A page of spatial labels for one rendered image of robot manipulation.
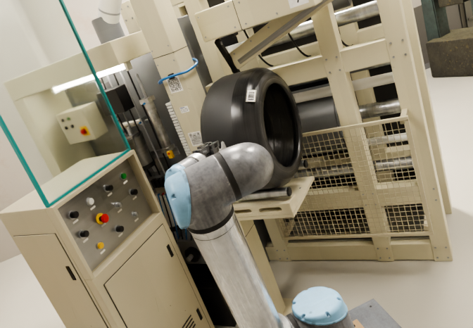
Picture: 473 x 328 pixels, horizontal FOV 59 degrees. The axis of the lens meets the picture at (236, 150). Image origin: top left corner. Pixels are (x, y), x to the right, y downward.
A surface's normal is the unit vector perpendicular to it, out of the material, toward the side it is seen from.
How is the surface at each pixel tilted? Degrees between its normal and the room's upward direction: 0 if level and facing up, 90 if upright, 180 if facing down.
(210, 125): 61
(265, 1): 90
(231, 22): 90
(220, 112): 51
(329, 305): 4
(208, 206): 100
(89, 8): 90
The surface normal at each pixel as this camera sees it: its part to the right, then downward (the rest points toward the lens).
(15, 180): 0.25, 0.24
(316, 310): -0.31, -0.91
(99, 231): 0.85, -0.14
